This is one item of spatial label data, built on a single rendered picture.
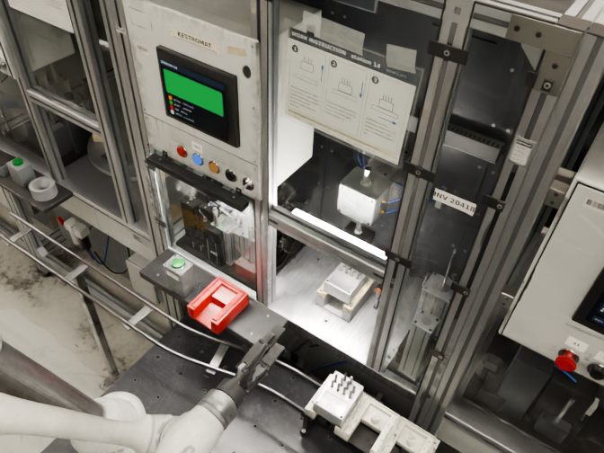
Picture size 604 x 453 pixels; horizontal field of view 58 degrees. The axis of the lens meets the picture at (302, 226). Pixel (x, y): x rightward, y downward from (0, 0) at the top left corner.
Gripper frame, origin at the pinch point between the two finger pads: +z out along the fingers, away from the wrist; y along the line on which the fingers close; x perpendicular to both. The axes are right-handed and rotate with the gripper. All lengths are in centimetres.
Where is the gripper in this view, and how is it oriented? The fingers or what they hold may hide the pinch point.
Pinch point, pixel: (275, 342)
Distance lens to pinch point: 150.3
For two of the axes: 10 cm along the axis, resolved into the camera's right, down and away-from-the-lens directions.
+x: -8.2, -4.2, 3.8
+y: 0.4, -7.2, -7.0
